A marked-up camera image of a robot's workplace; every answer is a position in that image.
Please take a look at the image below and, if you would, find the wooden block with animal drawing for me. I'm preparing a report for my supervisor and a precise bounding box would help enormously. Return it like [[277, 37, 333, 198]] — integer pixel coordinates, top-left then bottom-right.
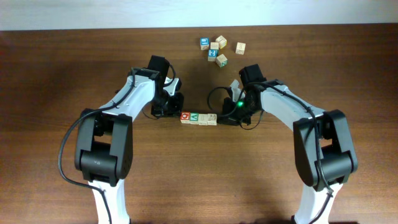
[[207, 113, 217, 126]]

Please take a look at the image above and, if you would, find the wooden block red Q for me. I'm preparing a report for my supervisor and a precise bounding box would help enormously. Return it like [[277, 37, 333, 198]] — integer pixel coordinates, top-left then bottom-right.
[[180, 111, 190, 124]]

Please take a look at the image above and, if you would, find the wooden block green V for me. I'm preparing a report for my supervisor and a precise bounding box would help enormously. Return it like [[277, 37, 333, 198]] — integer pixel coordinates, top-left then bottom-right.
[[189, 112, 199, 124]]

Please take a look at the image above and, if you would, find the wooden block number 8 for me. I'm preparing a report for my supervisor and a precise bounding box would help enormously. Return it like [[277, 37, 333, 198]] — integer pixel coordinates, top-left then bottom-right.
[[198, 114, 208, 126]]

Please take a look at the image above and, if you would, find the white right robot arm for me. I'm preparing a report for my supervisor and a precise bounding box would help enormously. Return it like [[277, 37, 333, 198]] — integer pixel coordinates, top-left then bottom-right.
[[217, 64, 358, 223]]

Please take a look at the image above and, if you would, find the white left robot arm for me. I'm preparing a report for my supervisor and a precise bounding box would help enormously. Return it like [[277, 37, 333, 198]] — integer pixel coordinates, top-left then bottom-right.
[[75, 55, 183, 223]]

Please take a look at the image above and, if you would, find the wooden block J green N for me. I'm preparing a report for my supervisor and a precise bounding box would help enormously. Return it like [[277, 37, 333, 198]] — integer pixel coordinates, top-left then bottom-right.
[[216, 54, 228, 68]]

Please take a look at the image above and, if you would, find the wooden block blue 2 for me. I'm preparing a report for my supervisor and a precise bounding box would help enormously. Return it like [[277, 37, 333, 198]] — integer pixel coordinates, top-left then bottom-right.
[[208, 49, 218, 62]]

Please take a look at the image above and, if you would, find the plain wooden block far right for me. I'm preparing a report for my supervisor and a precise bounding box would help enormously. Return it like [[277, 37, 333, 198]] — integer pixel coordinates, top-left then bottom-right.
[[236, 42, 246, 55]]

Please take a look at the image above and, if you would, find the wooden block dark green side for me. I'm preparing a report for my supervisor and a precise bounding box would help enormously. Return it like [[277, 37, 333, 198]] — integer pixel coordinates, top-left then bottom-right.
[[210, 42, 220, 50]]

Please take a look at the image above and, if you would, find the wooden block yellow side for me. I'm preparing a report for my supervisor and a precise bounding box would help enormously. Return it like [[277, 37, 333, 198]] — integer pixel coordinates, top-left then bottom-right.
[[216, 35, 228, 49]]

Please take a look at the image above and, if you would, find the wooden block blue top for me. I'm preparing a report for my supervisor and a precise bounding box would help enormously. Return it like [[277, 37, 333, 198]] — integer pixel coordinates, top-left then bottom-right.
[[200, 37, 210, 50]]

